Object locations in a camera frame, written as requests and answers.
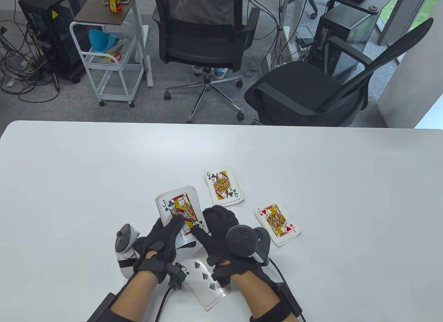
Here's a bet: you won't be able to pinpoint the hearts face playing card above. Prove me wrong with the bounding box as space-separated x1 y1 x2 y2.
254 203 301 247

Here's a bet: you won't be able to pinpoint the black glass side computer tower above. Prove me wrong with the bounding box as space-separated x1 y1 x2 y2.
306 6 380 84

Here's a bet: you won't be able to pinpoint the black right forearm strap pack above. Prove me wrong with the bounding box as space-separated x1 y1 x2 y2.
249 282 302 322

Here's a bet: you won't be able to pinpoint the black padded office chair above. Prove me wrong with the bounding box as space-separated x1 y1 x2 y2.
244 18 435 127

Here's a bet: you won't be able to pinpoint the black forearm strap pack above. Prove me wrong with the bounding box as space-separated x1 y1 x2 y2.
249 282 302 322
87 293 139 322

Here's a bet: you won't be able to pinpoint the black right glove cable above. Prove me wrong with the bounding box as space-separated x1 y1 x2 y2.
268 258 307 322

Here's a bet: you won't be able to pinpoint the black glove cable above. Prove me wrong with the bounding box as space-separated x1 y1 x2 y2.
268 258 307 322
155 287 173 322

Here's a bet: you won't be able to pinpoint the person's right forearm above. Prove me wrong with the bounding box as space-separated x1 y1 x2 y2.
231 272 281 322

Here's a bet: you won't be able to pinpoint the black left glove cable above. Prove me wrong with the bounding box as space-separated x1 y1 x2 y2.
155 287 173 322

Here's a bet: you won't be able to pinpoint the brown top white side table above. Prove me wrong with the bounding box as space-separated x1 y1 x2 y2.
74 0 153 88

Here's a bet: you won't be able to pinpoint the blue plastic bowl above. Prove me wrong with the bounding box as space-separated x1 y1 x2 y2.
89 29 122 54

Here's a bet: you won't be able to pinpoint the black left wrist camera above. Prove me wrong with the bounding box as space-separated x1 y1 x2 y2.
168 263 187 291

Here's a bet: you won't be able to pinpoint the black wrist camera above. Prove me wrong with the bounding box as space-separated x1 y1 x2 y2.
168 263 187 291
211 267 233 292

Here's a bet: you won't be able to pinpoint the tangle of black floor cables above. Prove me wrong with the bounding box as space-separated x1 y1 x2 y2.
0 19 62 103

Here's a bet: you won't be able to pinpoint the white wire rolling cart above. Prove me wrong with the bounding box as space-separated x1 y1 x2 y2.
69 21 145 108

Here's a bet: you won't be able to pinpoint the person's right hand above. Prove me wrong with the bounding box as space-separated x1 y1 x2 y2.
191 206 276 291

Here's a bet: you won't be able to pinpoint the grey left hand controller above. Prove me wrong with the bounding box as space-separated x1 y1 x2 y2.
114 223 141 278

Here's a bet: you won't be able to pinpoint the black chair base with casters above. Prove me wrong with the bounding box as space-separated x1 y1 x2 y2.
306 0 336 20

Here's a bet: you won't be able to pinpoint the black left forearm strap pack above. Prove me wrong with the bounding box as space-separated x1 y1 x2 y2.
87 293 139 322

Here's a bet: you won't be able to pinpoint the stack of red-backed playing cards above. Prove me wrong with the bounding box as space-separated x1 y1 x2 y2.
155 185 208 249

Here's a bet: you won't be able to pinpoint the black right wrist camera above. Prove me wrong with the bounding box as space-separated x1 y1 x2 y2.
211 267 233 292

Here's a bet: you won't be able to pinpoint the black spades playing card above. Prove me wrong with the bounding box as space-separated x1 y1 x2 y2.
182 256 232 311

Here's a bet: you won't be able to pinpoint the person's left forearm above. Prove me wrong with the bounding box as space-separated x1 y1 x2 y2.
111 272 160 322

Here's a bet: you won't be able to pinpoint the clubs face playing card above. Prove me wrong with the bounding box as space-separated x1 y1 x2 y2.
162 192 208 245

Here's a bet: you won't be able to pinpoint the black computer tower yellow sticker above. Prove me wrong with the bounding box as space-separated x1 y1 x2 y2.
18 0 94 83

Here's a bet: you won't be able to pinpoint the person's left hand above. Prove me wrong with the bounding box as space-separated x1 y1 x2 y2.
133 215 197 284

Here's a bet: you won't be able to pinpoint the black mesh back office chair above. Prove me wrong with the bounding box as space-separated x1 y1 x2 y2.
151 0 261 123

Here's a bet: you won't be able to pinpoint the pile of face-up clubs cards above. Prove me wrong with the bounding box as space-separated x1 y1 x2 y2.
203 166 245 208

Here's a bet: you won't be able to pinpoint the dark office desk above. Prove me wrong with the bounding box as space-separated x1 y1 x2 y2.
306 0 394 14

